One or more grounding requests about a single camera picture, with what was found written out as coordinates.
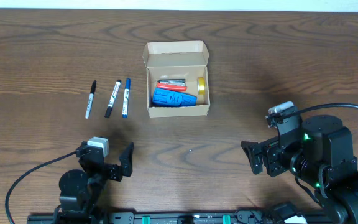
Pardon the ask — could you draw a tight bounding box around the blue plastic tool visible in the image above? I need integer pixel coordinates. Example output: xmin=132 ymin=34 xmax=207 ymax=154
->
xmin=152 ymin=88 xmax=197 ymax=107

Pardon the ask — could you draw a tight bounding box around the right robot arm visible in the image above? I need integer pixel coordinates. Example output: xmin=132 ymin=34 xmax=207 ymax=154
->
xmin=241 ymin=101 xmax=358 ymax=223

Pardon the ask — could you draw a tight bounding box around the black whiteboard marker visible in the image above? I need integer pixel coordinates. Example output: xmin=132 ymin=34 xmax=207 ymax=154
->
xmin=104 ymin=80 xmax=121 ymax=118

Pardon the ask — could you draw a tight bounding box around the blue whiteboard marker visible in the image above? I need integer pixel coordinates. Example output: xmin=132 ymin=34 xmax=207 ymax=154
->
xmin=122 ymin=78 xmax=131 ymax=118

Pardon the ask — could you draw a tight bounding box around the red black stapler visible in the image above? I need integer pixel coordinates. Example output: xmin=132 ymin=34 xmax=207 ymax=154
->
xmin=156 ymin=79 xmax=187 ymax=91

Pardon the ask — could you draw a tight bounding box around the black cap Sharpie marker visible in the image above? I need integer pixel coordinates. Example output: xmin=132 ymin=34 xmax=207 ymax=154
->
xmin=85 ymin=80 xmax=97 ymax=119

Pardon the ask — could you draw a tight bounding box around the open cardboard box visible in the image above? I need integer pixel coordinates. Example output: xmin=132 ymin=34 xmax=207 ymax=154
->
xmin=142 ymin=40 xmax=210 ymax=118

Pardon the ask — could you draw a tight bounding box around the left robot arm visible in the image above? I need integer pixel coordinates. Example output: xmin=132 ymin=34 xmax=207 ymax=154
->
xmin=53 ymin=142 xmax=134 ymax=223

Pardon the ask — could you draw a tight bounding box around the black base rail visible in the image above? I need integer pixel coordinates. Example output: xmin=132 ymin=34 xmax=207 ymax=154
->
xmin=27 ymin=208 xmax=339 ymax=224

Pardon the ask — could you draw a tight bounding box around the yellow tape roll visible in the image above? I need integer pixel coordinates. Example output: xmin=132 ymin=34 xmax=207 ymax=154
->
xmin=197 ymin=78 xmax=206 ymax=95

